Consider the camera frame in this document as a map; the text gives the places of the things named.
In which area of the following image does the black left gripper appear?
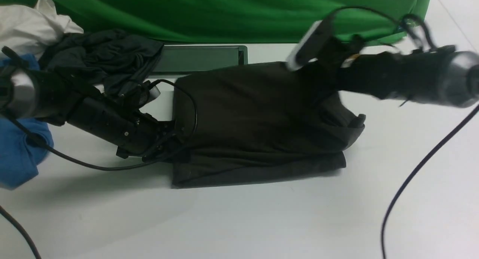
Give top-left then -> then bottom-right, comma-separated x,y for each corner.
67,98 -> 180,162

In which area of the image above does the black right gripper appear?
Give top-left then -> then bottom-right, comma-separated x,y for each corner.
307,37 -> 366,90

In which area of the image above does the gray long sleeve shirt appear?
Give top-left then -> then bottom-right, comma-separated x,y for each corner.
172,62 -> 366,188

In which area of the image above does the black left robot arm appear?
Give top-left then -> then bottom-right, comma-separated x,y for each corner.
1,46 -> 182,162

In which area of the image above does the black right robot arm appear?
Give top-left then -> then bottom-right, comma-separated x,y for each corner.
299,36 -> 478,108

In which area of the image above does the blue t-shirt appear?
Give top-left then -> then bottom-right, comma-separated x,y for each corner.
0,53 -> 54,190

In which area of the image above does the dark teal crumpled garment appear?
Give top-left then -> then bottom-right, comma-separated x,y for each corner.
39,29 -> 164,96

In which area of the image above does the green backdrop cloth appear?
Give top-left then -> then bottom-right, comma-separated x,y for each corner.
1,0 -> 430,43

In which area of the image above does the white crumpled garment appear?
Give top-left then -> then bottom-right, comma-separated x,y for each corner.
0,0 -> 84,60

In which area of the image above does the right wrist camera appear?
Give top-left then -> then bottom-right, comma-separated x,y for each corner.
286,18 -> 334,71

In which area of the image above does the metal table cable hatch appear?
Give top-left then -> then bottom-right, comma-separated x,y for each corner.
150,45 -> 248,78

